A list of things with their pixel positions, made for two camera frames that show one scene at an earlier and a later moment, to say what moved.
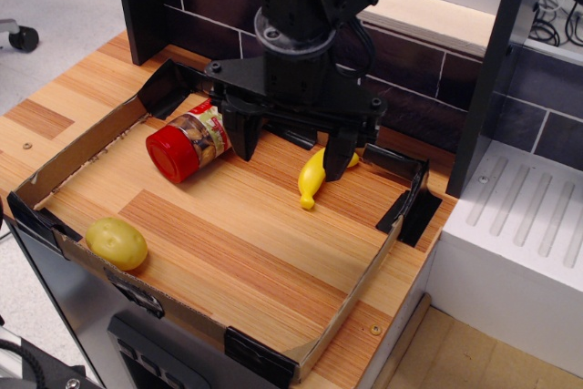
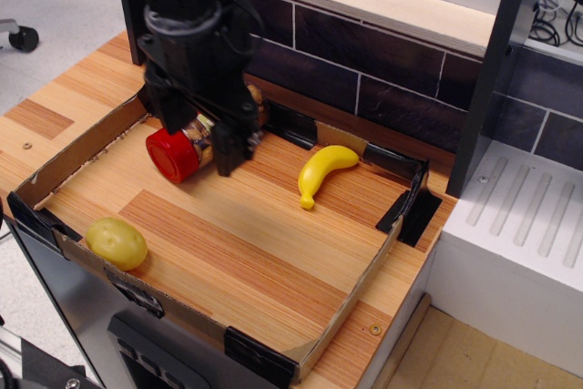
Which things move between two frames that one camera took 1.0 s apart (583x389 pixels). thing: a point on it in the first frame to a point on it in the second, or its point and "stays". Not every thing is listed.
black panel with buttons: (152, 357) stays
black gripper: (302, 87) to (211, 66)
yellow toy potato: (117, 242) stays
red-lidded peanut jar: (193, 141) stays
